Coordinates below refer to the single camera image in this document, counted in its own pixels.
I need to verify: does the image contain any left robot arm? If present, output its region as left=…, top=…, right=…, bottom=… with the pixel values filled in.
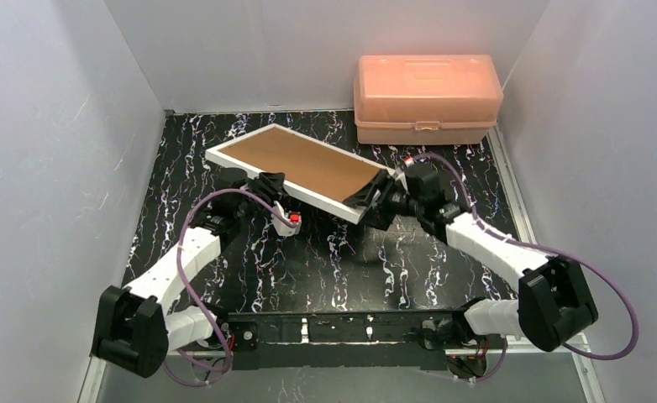
left=91, top=168, right=302, bottom=378

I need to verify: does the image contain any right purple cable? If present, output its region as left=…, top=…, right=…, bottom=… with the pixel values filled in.
left=403, top=151, right=640, bottom=385

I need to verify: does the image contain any brown backing board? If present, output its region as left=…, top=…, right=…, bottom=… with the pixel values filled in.
left=218, top=126, right=383, bottom=202

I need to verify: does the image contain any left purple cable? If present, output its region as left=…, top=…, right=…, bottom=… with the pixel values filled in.
left=161, top=187, right=302, bottom=388

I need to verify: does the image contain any purple cable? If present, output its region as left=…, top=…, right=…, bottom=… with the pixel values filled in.
left=161, top=187, right=302, bottom=388
left=403, top=151, right=640, bottom=385

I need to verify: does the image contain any pink plastic storage box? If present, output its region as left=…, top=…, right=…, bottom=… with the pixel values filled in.
left=353, top=55, right=503, bottom=145

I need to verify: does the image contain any white picture frame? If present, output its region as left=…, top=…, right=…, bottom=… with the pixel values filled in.
left=205, top=123, right=386, bottom=224

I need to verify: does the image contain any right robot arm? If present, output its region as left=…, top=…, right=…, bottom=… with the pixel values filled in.
left=343, top=163, right=599, bottom=352

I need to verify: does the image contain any aluminium rail base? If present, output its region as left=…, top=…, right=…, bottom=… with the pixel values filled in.
left=90, top=314, right=592, bottom=372

